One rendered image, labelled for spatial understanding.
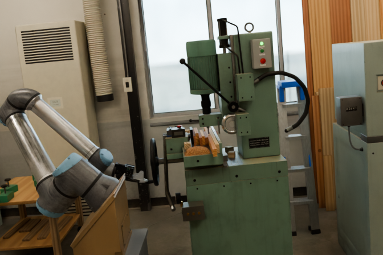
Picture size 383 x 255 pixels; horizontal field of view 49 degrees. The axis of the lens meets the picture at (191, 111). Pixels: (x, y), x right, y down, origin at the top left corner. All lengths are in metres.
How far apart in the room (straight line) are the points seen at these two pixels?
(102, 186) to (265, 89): 1.05
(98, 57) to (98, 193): 1.94
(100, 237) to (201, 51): 1.13
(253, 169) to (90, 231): 0.95
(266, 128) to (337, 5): 1.75
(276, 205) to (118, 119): 1.99
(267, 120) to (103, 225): 1.09
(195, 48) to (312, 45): 1.61
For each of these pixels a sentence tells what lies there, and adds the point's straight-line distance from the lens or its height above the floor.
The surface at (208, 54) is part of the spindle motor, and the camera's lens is 2.40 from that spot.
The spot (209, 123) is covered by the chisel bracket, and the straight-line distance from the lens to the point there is 2.48.
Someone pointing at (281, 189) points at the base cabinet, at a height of 0.64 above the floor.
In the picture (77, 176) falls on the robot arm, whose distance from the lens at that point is 2.04.
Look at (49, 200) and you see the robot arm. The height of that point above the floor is 0.81.
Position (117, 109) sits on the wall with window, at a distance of 3.97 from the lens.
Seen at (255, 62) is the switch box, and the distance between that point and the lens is 2.35.
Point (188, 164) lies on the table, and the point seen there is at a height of 0.86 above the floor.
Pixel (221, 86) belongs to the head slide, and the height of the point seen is 1.23.
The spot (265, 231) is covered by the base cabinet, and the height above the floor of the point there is 0.39.
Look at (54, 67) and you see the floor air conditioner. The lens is 3.78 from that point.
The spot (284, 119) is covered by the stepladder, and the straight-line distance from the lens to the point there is 3.25.
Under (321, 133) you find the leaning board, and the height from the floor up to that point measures 0.66.
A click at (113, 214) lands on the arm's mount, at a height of 0.77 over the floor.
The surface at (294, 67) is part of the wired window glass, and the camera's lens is 3.98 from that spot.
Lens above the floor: 1.45
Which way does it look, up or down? 8 degrees down
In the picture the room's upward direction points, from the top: 5 degrees counter-clockwise
